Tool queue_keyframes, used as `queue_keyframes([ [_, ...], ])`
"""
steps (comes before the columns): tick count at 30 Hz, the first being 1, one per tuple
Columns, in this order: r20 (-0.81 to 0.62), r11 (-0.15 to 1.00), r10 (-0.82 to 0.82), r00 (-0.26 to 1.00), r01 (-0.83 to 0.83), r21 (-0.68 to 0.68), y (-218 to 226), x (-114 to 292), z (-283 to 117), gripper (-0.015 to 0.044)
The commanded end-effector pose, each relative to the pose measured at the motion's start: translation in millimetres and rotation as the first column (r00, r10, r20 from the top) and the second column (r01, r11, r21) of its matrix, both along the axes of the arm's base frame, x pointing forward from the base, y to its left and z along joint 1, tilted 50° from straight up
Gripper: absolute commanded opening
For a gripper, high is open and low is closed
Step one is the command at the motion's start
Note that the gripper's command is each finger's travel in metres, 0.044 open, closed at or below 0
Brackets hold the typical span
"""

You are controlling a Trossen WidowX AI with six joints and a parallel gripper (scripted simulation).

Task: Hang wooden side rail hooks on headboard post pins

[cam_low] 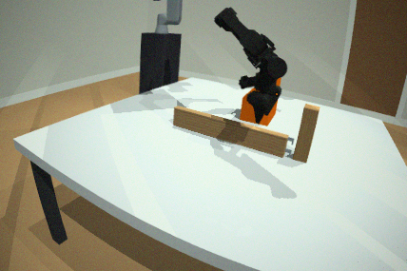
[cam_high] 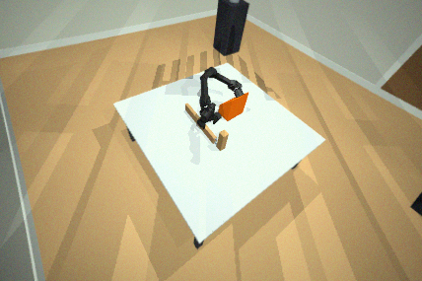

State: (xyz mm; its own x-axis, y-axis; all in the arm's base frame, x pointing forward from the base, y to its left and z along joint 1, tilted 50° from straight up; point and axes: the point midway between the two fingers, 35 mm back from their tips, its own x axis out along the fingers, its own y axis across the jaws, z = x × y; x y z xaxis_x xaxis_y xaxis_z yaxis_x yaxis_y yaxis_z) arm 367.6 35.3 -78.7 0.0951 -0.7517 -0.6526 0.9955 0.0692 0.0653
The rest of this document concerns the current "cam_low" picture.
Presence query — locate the wooden post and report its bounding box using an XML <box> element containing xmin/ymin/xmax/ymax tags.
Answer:
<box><xmin>293</xmin><ymin>104</ymin><xmax>320</xmax><ymax>163</ymax></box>

